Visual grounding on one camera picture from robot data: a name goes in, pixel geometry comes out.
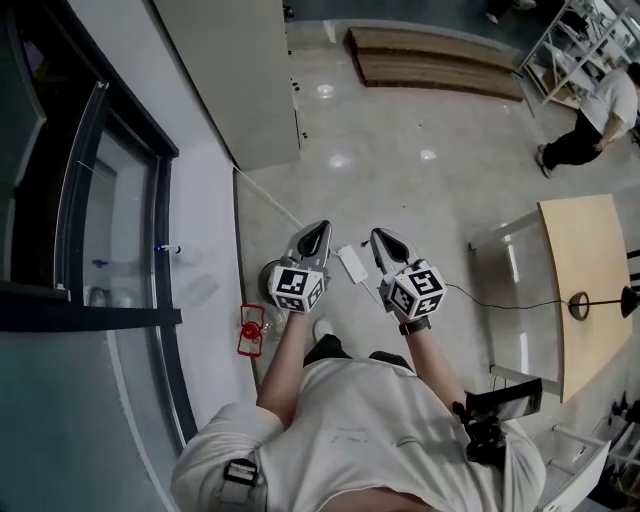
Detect black desk lamp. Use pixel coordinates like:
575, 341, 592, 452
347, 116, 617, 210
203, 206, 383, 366
567, 285, 640, 322

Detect wooden floor platform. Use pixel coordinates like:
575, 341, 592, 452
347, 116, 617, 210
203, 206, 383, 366
347, 27, 526, 104

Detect black chair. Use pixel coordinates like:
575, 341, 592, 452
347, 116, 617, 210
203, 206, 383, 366
624, 248, 640, 292

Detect black window frame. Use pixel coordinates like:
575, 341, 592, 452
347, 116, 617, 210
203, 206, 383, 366
0, 0, 199, 451

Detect white cabinet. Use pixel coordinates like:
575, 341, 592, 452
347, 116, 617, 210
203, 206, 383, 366
152, 0, 301, 171

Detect white metal shelf rack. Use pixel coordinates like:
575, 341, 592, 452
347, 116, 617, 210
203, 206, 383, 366
518, 0, 640, 106

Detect black strap buckle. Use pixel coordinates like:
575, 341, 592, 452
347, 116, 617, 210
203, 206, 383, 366
222, 458, 260, 485

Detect white table with hole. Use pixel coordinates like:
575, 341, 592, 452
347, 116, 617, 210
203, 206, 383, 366
542, 424, 626, 512

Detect black plug with cable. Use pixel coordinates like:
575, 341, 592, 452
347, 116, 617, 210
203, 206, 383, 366
358, 238, 571, 310

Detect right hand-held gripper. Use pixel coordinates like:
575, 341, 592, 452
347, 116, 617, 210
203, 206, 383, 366
370, 227, 447, 322

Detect white power strip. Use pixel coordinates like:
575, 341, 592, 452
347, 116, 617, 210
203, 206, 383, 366
335, 244, 369, 285

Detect person's black trousers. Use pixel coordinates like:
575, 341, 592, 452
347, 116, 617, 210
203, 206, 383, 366
303, 333, 416, 375

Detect person's white shirt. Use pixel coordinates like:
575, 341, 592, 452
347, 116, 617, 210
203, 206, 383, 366
170, 357, 546, 512

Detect large clear red-handled water bottle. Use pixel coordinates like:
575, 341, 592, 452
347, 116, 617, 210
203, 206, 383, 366
237, 303, 287, 359

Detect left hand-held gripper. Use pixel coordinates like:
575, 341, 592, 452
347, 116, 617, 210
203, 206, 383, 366
268, 220, 334, 316

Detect person's left forearm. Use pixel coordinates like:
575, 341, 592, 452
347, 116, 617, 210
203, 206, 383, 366
255, 309, 314, 429

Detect white cable with plug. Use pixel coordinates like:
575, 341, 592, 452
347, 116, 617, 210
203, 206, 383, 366
233, 167, 306, 229

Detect wooden table white legs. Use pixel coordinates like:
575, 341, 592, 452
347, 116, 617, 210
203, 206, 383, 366
468, 193, 634, 404

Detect clear plastic bottle blue cap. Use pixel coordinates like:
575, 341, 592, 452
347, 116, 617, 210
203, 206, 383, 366
153, 243, 202, 267

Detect person's right forearm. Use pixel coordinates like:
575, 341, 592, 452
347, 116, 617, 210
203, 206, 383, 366
405, 329, 469, 424

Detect black wristband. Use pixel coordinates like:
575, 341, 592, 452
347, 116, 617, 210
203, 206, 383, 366
398, 317, 433, 337

